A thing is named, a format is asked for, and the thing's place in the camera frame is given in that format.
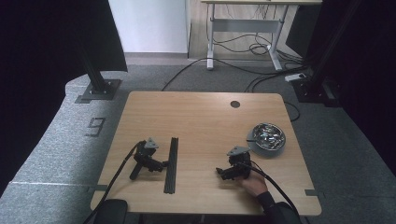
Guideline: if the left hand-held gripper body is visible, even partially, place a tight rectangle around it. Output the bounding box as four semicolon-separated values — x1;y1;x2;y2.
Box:
129;137;164;181

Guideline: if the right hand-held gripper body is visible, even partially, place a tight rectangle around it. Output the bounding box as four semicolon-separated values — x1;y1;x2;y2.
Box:
226;146;252;181

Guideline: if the shiny metal bowl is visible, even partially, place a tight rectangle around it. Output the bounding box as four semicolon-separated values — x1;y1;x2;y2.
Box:
247;122;287;159

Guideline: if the person's right hand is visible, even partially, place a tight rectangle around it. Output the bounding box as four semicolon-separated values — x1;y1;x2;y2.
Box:
240;171;269;198

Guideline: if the black aluminium profile bar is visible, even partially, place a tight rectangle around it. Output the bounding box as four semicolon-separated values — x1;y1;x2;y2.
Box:
163;136;180;195

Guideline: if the black metal stand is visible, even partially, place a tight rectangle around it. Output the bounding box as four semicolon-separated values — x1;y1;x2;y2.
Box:
291;0;362;108
74;50;122;105

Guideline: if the white power strip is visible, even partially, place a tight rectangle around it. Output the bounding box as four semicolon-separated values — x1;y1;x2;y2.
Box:
284;72;308;83

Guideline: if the black curtain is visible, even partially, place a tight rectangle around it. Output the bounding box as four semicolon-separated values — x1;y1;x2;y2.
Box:
285;0;396;176
0;0;129;197

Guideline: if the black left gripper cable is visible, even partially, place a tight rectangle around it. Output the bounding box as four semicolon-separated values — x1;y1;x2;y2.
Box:
83;140;148;224

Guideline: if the long black floor cable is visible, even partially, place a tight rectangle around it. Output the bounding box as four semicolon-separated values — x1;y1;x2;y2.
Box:
161;57;309;92

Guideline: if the bundle of black cables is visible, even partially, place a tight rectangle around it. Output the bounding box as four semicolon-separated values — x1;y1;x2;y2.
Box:
205;3;304;68

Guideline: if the white frame desk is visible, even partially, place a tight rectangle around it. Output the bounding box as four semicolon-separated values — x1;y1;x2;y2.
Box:
200;0;323;71

